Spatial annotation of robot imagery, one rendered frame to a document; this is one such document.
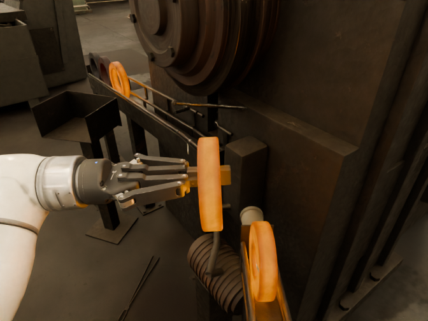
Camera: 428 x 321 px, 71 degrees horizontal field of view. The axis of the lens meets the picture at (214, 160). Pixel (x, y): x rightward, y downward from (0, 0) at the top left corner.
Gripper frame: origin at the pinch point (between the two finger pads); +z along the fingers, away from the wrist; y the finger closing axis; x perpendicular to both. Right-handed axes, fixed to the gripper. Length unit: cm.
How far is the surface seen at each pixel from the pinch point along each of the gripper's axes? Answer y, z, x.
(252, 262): -1.7, 7.8, -25.1
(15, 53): -226, -166, -30
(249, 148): -27.9, 10.1, -12.8
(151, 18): -40.9, -12.9, 18.0
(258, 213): -15.2, 10.9, -23.9
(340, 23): -25.6, 27.5, 17.3
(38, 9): -288, -166, -5
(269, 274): 6.5, 9.8, -18.1
